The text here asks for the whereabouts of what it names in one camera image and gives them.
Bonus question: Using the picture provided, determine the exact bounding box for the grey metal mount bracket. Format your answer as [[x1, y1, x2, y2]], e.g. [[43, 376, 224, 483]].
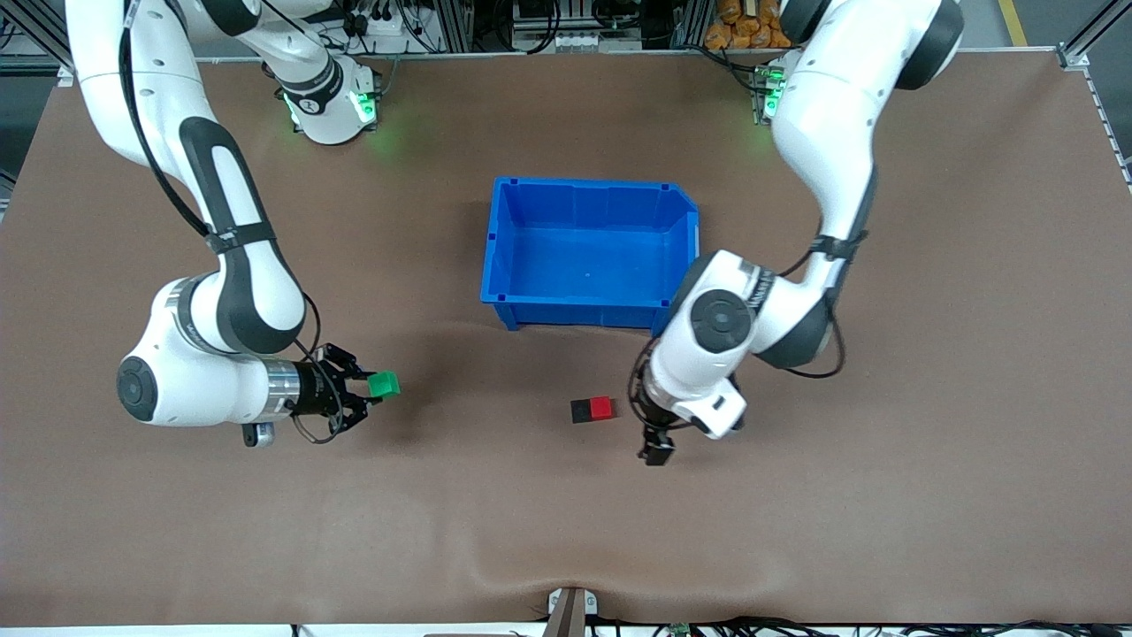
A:
[[546, 586, 600, 637]]

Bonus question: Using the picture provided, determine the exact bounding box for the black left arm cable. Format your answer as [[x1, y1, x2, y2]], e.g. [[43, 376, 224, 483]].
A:
[[627, 168, 882, 435]]

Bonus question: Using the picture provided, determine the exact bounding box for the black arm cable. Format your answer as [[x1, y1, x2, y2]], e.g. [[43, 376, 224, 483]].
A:
[[627, 168, 882, 435], [117, 0, 348, 446]]

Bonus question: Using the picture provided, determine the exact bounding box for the blue plastic storage bin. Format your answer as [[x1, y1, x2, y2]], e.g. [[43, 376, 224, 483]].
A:
[[479, 175, 702, 338]]

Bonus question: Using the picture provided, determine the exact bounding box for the brown table mat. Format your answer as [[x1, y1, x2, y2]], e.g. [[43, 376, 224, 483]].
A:
[[0, 51, 1132, 627]]

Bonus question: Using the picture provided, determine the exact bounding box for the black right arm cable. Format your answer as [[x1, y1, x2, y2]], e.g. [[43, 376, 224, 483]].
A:
[[117, 0, 348, 446]]

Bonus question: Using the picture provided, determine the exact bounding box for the aluminium frame profile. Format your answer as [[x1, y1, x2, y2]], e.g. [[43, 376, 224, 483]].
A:
[[0, 0, 77, 87], [1056, 0, 1132, 73]]

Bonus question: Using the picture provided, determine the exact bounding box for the white power strip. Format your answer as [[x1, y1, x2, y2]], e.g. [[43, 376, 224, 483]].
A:
[[348, 7, 418, 56]]

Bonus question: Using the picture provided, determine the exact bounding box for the orange packaged goods pile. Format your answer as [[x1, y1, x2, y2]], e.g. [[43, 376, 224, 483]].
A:
[[704, 0, 793, 50]]

